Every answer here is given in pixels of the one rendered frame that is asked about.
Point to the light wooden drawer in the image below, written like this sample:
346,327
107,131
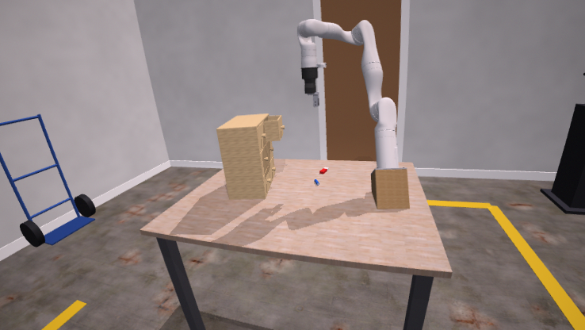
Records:
261,136
272,168
269,149
264,159
267,180
273,133

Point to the small wooden chest of drawers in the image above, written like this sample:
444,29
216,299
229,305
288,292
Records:
240,154

